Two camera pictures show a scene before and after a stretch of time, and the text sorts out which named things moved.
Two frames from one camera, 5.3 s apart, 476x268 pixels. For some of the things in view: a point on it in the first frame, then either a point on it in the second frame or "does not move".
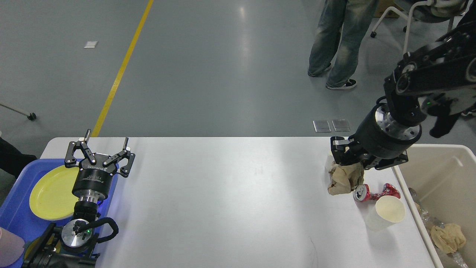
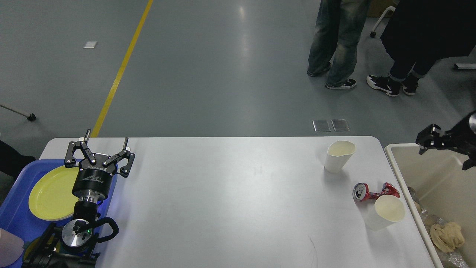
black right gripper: (380, 136) → (460, 139)
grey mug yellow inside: (32, 245) does not move
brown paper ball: (449, 239) does not move
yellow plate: (51, 197) does not move
